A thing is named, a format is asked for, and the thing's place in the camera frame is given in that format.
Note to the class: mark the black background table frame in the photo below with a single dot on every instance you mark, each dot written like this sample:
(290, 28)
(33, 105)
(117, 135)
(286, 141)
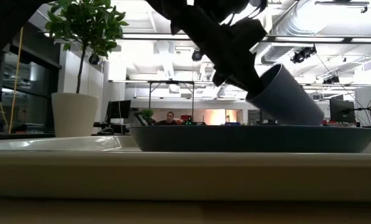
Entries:
(172, 82)

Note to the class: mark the person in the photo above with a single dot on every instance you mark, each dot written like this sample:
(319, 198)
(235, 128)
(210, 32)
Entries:
(170, 117)

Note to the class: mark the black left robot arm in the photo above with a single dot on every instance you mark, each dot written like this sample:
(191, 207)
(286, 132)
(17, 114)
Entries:
(5, 18)

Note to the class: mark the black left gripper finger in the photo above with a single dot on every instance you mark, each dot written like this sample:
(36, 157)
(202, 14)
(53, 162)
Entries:
(249, 82)
(223, 80)

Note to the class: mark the white plant pot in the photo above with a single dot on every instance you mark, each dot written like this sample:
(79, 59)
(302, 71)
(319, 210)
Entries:
(75, 115)

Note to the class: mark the black aluminium table frame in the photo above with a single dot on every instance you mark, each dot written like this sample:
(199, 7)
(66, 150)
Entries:
(23, 136)

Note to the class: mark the blue plate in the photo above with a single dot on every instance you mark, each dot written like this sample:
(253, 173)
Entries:
(250, 140)

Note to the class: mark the black computer monitor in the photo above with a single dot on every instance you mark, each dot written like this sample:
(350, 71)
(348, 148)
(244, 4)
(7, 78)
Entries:
(342, 110)
(119, 109)

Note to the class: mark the green leafy plant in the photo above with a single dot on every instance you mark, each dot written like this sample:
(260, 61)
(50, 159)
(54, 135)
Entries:
(85, 21)

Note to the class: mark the black ceiling spotlight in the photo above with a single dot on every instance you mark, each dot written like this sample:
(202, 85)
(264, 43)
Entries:
(94, 59)
(197, 55)
(332, 79)
(303, 53)

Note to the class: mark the blue cup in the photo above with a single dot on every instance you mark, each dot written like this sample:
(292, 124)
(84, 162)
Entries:
(291, 99)

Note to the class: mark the small green background plant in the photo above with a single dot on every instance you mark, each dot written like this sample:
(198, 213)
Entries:
(147, 114)

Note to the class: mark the silver ventilation duct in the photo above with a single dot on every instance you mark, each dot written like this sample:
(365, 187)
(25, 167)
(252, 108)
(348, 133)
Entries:
(292, 18)

